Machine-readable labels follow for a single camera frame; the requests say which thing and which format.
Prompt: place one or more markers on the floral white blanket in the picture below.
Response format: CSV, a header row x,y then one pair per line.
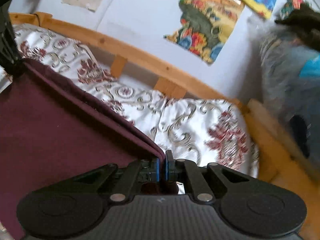
x,y
200,135

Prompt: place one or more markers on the bright blue cloth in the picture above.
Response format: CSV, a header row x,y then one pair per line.
x,y
310,67

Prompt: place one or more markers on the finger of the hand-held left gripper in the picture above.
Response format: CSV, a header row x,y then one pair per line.
x,y
8,52

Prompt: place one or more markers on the maroon cloth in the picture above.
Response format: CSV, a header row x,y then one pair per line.
x,y
57,132

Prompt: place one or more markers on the green and red wall poster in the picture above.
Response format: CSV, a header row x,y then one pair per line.
x,y
291,0

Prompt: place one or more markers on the dark cloth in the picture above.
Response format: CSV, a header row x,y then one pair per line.
x,y
302,22

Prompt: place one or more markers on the large colourful wall poster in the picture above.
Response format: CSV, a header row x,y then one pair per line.
x,y
207,17

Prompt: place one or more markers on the wooden bed frame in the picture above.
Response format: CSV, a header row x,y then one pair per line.
x,y
140,55

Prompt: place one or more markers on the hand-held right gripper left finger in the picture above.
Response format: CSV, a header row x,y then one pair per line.
x,y
157,170

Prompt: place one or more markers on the floral white pillow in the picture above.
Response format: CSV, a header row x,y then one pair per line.
x,y
62,52

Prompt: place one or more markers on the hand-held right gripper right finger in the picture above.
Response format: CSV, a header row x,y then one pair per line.
x,y
167,168

